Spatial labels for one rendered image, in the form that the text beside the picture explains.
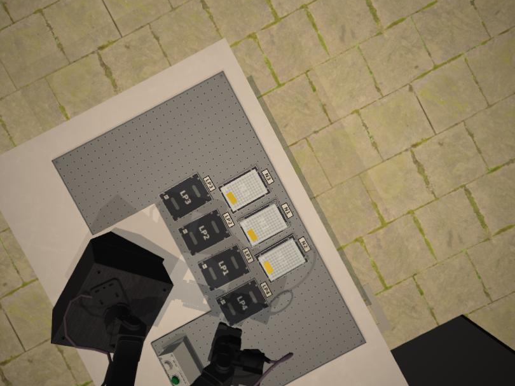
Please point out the beige label plate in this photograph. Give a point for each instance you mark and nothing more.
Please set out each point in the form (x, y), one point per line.
(247, 255)
(228, 219)
(267, 176)
(304, 244)
(209, 183)
(287, 210)
(266, 289)

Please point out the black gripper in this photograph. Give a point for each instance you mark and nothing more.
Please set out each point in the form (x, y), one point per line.
(221, 336)

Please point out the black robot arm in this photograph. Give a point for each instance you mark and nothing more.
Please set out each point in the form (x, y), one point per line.
(127, 333)

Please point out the light grey control panel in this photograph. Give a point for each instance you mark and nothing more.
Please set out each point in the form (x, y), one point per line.
(180, 363)

